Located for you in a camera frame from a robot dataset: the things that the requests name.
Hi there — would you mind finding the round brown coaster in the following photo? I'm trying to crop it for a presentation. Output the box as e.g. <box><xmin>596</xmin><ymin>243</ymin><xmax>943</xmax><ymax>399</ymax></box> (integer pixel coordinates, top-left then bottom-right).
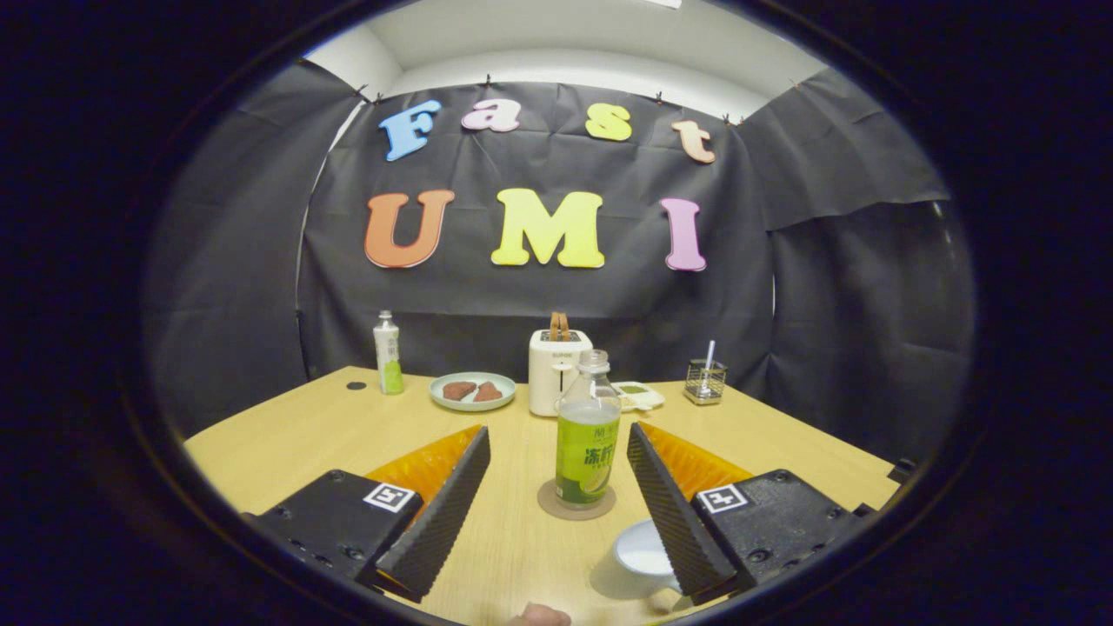
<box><xmin>537</xmin><ymin>479</ymin><xmax>617</xmax><ymax>522</ymax></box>

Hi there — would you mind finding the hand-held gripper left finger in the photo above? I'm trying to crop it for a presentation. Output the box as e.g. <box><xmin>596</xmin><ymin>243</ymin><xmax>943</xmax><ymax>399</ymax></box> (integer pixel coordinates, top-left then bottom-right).
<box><xmin>248</xmin><ymin>423</ymin><xmax>493</xmax><ymax>605</ymax></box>

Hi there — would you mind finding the white toaster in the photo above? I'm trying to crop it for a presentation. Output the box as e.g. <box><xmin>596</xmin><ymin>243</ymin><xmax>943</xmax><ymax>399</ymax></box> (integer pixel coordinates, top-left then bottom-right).
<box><xmin>528</xmin><ymin>329</ymin><xmax>595</xmax><ymax>418</ymax></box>

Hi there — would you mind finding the black backdrop cloth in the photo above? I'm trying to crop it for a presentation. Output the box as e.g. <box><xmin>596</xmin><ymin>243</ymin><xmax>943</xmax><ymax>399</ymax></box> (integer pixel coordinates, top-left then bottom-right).
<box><xmin>143</xmin><ymin>59</ymin><xmax>979</xmax><ymax>466</ymax></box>

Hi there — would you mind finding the white cup with handle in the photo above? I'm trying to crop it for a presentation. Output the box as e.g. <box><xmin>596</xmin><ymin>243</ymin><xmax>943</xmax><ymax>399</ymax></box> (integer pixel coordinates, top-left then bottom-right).
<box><xmin>590</xmin><ymin>519</ymin><xmax>683</xmax><ymax>601</ymax></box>

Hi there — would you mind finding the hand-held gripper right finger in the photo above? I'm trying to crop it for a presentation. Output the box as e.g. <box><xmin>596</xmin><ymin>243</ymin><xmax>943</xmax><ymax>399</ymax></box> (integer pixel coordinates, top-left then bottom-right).
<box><xmin>625</xmin><ymin>421</ymin><xmax>875</xmax><ymax>608</ymax></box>

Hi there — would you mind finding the slim white and green bottle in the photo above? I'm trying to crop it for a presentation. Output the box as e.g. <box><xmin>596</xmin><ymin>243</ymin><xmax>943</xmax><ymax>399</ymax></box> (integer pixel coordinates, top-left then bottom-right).
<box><xmin>373</xmin><ymin>310</ymin><xmax>405</xmax><ymax>396</ymax></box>

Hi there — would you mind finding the juice bottle with green label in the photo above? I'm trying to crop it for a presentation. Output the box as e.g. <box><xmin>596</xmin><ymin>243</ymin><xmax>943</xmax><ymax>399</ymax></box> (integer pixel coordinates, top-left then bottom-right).
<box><xmin>554</xmin><ymin>349</ymin><xmax>623</xmax><ymax>510</ymax></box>

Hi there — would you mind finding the white divided snack tray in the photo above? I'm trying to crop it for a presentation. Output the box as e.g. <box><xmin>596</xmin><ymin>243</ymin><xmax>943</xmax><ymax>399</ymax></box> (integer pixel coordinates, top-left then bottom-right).
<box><xmin>611</xmin><ymin>381</ymin><xmax>666</xmax><ymax>413</ymax></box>

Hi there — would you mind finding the pale green plate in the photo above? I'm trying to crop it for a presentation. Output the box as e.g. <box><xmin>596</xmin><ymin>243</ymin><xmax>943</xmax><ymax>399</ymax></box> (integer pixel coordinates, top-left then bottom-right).
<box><xmin>430</xmin><ymin>371</ymin><xmax>517</xmax><ymax>412</ymax></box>

